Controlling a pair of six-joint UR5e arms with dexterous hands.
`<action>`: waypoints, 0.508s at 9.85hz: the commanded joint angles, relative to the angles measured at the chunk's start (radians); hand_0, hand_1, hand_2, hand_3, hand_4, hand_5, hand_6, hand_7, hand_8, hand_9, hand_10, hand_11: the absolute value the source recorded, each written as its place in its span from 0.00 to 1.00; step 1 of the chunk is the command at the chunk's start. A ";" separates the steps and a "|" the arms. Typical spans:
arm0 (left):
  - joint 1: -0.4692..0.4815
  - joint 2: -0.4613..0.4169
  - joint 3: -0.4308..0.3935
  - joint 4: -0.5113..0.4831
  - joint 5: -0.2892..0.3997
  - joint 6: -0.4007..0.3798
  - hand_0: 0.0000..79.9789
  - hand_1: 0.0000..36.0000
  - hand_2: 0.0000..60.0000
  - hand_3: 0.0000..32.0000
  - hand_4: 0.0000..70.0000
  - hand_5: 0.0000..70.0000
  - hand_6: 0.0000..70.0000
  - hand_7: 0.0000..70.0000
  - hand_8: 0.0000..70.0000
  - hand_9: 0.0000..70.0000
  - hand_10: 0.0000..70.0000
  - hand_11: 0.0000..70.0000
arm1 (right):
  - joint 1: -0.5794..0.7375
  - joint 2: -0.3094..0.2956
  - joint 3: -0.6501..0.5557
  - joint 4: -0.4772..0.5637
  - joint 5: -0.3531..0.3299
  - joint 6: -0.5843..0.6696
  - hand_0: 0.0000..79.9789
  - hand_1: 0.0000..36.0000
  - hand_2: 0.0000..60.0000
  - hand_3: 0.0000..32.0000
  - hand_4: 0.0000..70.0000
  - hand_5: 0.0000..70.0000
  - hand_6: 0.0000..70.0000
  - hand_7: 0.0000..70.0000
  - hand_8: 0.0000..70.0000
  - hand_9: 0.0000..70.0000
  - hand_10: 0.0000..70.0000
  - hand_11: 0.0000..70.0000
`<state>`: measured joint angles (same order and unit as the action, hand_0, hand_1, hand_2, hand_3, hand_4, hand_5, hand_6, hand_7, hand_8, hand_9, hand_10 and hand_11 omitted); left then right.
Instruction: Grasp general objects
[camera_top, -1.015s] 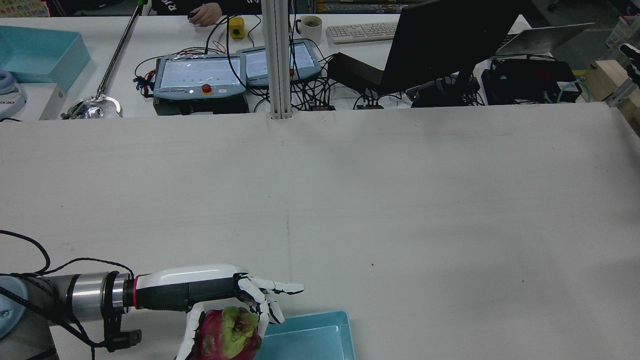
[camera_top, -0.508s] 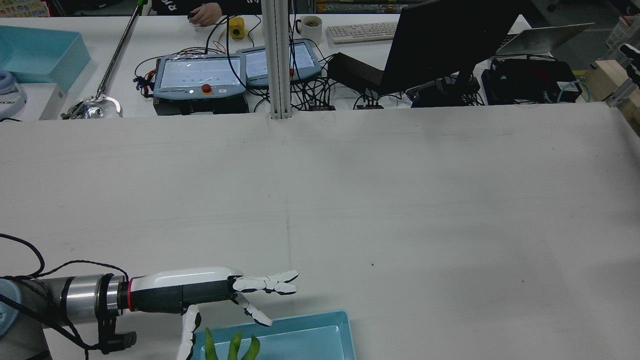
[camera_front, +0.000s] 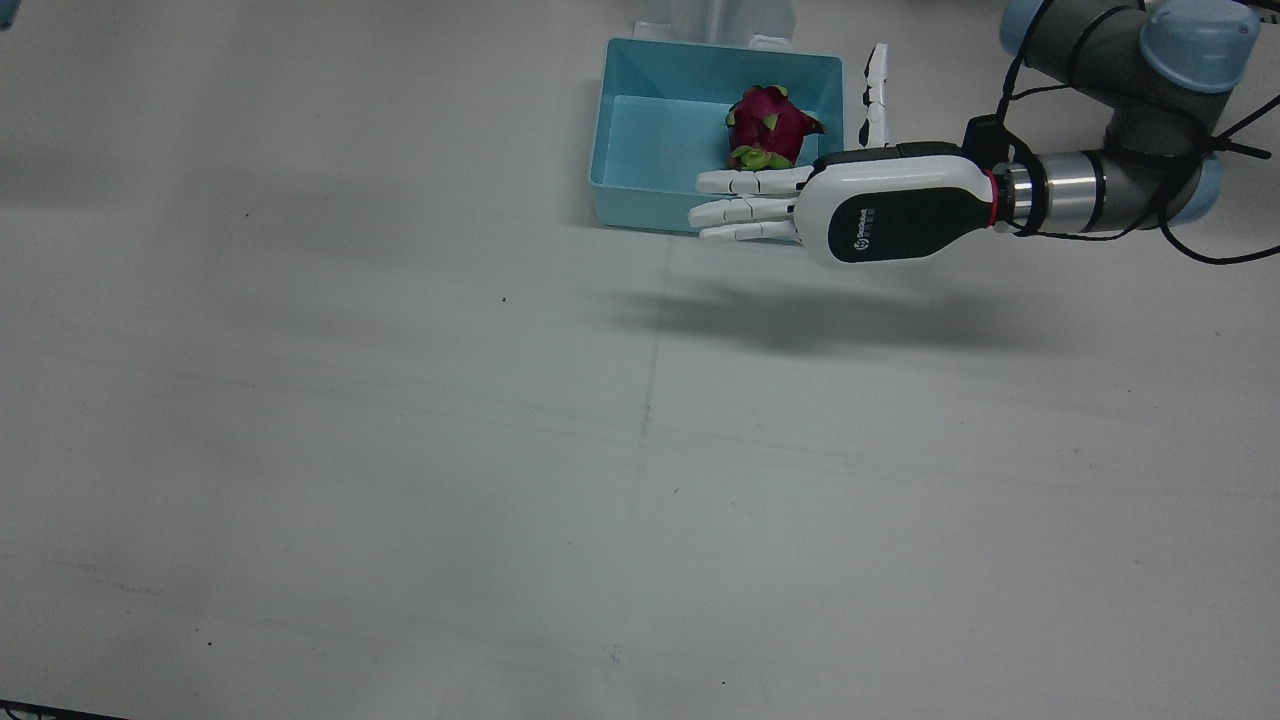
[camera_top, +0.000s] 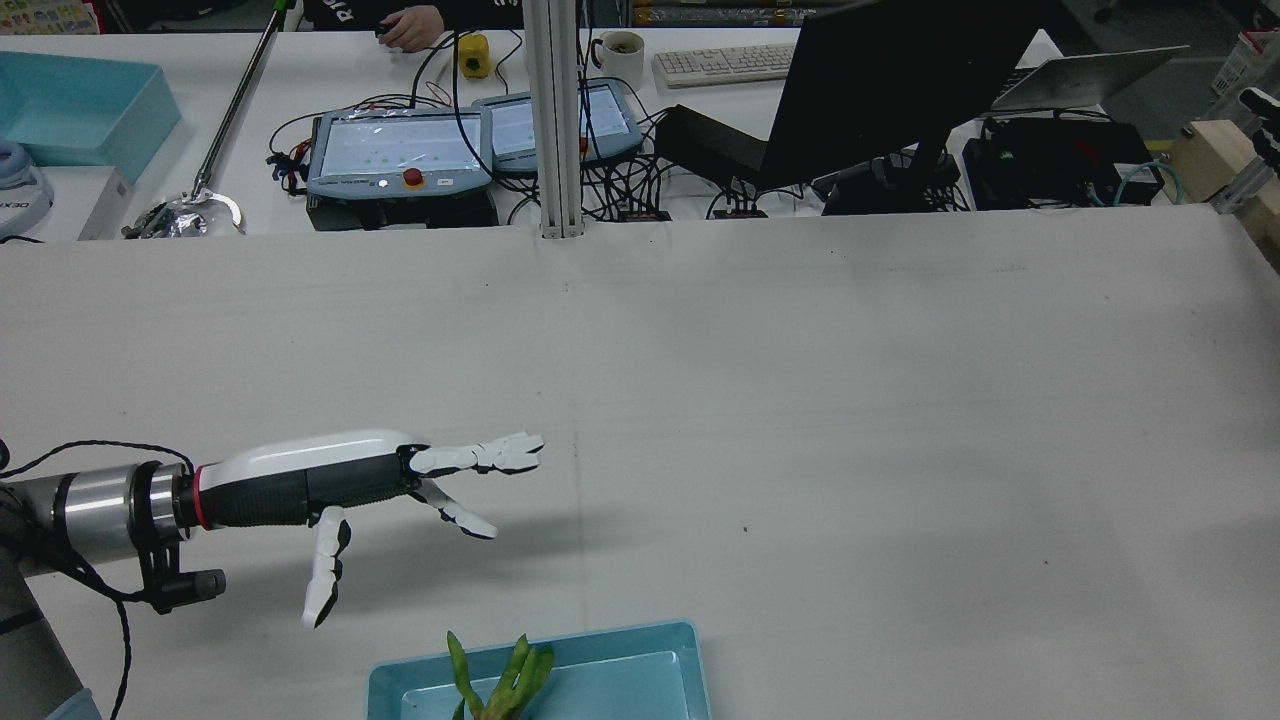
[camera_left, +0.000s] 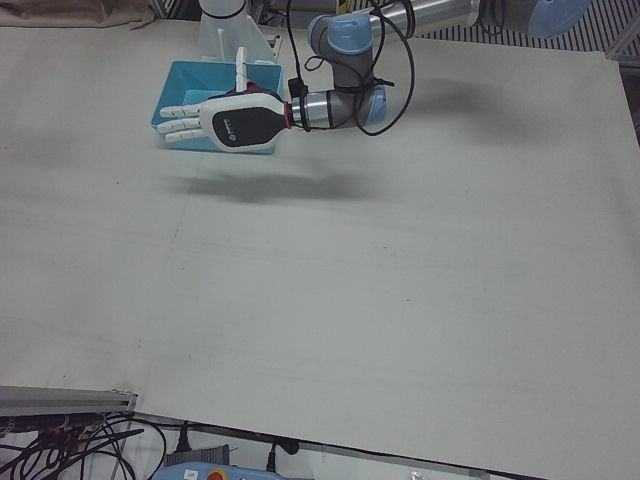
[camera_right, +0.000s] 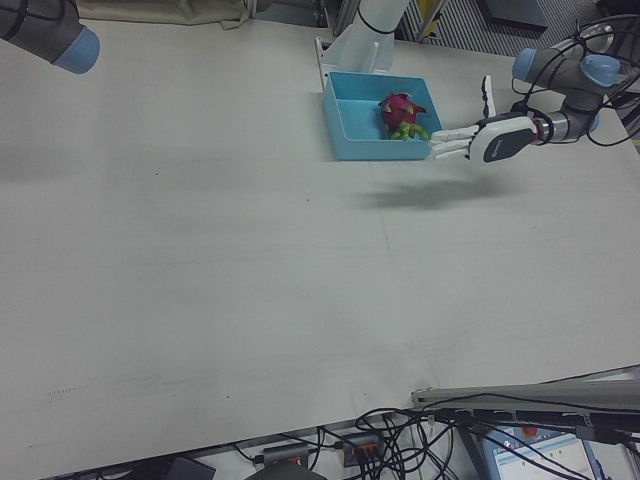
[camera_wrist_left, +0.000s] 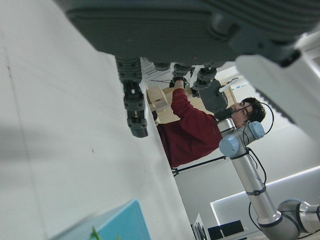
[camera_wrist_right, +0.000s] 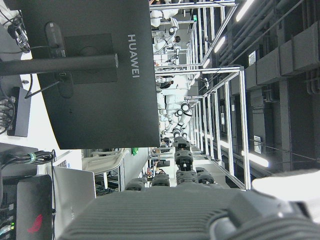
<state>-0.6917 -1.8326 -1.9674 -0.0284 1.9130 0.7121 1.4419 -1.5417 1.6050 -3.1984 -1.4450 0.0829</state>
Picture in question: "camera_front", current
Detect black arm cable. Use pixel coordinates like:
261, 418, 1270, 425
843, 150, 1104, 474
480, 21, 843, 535
993, 0, 1280, 267

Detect light blue plastic bin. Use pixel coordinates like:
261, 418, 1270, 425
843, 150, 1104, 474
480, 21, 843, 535
588, 38, 847, 238

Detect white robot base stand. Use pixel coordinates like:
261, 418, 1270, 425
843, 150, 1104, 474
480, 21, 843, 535
632, 0, 797, 50

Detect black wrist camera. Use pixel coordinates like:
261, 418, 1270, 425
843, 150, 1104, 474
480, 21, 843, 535
962, 115, 1013, 169

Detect pink dragon fruit green scales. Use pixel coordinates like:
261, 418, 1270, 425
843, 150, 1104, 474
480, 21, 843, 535
725, 84, 827, 171

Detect white grey left robot hand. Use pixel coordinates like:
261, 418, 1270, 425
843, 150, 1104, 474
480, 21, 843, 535
688, 43, 999, 269

